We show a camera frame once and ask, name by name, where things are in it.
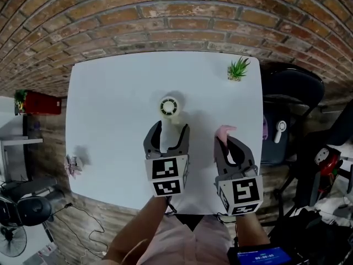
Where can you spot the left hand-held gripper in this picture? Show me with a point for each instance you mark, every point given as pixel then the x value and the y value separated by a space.
pixel 165 172

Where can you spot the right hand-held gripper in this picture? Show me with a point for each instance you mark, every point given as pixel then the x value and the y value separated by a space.
pixel 242 192

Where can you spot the pink cloth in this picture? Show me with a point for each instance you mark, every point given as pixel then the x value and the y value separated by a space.
pixel 223 131

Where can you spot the person's left forearm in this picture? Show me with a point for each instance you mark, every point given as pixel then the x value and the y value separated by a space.
pixel 138 228

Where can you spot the person's right forearm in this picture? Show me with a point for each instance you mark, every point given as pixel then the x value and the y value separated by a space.
pixel 249 230

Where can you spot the white handheld fan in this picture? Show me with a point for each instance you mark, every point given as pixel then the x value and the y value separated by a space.
pixel 280 130

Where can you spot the purple cloth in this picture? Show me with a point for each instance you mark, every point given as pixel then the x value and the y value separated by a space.
pixel 265 128

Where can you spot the green potted plant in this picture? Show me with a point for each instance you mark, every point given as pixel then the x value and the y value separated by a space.
pixel 237 69

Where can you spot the black folding chair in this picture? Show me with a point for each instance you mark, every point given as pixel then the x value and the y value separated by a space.
pixel 292 84

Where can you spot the red white toy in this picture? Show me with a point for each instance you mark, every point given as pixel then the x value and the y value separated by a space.
pixel 329 167

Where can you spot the pink potted plant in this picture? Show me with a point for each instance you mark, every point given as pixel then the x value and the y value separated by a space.
pixel 73 167

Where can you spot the person's pink clothing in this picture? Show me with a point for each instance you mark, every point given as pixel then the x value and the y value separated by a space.
pixel 176 244

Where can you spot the black tablet blue screen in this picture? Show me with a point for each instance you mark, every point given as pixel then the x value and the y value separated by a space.
pixel 262 257

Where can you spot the black office chair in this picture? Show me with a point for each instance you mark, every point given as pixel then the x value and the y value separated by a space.
pixel 339 126

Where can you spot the black power adapter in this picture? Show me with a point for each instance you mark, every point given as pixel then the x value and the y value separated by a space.
pixel 68 205

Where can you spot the red box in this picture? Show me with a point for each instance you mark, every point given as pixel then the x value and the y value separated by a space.
pixel 41 103

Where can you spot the green yellow plant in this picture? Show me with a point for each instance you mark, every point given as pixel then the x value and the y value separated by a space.
pixel 20 101

